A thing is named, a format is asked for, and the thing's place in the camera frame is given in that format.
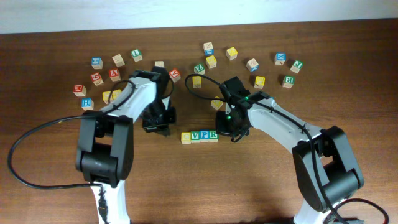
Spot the red a wooden block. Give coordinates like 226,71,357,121
109,68,121,82
169,68,181,83

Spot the red A wooden block centre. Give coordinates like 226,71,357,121
169,68,181,83

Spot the yellow block top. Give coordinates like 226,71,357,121
226,47,238,60

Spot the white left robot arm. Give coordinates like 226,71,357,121
75,66,176,223

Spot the yellow block pair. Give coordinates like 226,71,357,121
102,91,113,104
111,89,122,100

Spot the blue H wooden block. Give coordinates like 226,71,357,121
81,98,94,111

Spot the plain blue-edged wooden block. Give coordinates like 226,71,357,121
246,58,259,72

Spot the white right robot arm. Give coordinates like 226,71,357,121
216,77,364,223

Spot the blue X wooden block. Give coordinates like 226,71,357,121
274,52,287,65

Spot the red A wooden block left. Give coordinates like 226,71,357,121
109,68,121,82

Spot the green L wooden block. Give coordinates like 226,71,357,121
131,49,143,62

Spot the blue P wooden block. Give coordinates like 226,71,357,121
200,130,210,142

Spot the green R block right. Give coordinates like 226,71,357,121
282,75,295,88

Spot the yellow block centre tilted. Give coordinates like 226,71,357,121
211,96,223,110

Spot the yellow C wooden block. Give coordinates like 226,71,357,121
181,132,192,144

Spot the yellow block upper centre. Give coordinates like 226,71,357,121
206,55,217,69

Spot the blue-edged top wooden block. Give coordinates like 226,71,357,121
203,42,214,55

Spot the green V wooden block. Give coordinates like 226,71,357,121
190,131,200,143

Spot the red M wooden block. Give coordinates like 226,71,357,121
73,85,86,96

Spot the red-edged plain wooden block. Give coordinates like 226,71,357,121
154,61,165,68

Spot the yellow block right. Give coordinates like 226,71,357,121
254,76,266,89

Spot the green R wooden block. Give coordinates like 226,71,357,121
209,130,219,142

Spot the green Z wooden block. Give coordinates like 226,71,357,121
194,63,205,75

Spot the plain wooden block upper left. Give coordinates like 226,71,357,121
112,54,125,68

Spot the red 6 wooden block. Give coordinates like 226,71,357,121
90,72,103,86

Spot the green J wooden block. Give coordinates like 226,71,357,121
290,60,304,73

